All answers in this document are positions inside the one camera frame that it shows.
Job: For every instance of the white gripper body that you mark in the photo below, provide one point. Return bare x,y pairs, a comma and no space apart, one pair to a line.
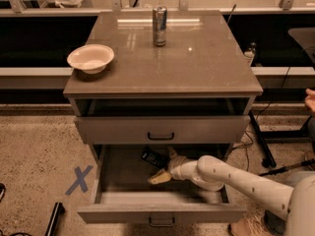
174,165

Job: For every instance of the black rxbar chocolate wrapper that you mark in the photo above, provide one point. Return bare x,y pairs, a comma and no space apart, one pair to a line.
154,158

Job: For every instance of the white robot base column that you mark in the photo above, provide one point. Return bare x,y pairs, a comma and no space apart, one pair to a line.
301,211

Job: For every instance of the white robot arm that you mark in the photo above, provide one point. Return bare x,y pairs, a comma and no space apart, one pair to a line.
210,173

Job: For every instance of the open grey middle drawer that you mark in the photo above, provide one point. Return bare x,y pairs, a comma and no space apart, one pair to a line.
122,194

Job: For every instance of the grey drawer cabinet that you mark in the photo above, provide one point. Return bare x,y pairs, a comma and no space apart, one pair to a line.
200,72

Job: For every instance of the person hand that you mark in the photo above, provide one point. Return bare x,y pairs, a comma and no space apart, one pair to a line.
310,100

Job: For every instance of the blue tape cross mark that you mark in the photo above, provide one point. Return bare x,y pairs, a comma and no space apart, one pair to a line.
80,181

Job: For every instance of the black table leg stand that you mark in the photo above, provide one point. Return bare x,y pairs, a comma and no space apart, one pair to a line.
265,137

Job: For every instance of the black bar on floor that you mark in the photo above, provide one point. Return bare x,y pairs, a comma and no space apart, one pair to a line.
57,212

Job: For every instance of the silver blue energy drink can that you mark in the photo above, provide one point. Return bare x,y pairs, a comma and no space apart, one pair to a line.
159,25

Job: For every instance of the black shoe at left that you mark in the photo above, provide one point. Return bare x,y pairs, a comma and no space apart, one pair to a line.
2,191

